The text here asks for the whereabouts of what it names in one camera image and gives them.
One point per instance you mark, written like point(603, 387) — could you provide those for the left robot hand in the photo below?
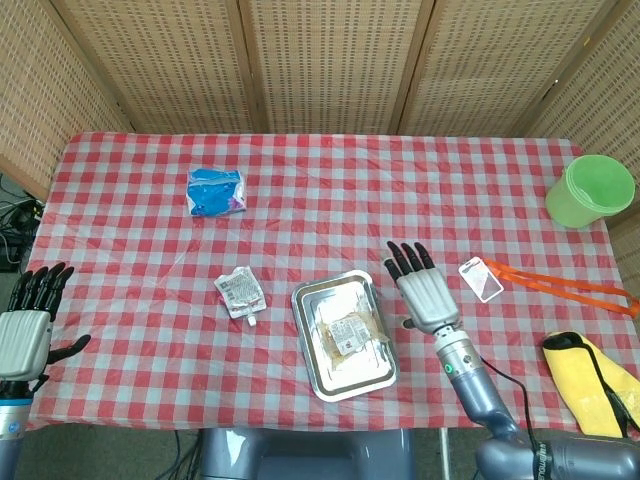
point(22, 345)

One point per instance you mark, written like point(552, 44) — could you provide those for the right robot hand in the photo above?
point(425, 295)

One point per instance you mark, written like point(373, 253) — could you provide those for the brown snack packet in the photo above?
point(348, 335)

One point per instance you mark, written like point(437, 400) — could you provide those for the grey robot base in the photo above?
point(305, 455)

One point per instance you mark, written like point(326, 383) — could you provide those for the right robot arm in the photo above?
point(505, 425)

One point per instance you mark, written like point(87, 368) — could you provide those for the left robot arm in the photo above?
point(10, 430)

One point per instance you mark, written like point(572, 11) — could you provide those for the red checkered tablecloth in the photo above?
point(310, 220)

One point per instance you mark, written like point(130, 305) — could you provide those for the clear card badge holder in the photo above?
point(480, 279)

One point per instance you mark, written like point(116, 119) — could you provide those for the silver metal tray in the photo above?
point(345, 336)

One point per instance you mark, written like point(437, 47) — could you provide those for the silver spouted drink pouch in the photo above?
point(241, 293)

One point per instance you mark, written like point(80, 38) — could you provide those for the yellow cloth with black trim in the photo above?
point(590, 385)

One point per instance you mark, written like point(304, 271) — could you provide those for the green plastic bucket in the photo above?
point(590, 192)

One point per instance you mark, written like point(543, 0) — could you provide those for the blue plastic snack bag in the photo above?
point(216, 192)

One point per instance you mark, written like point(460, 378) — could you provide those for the woven bamboo folding screen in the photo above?
point(320, 65)

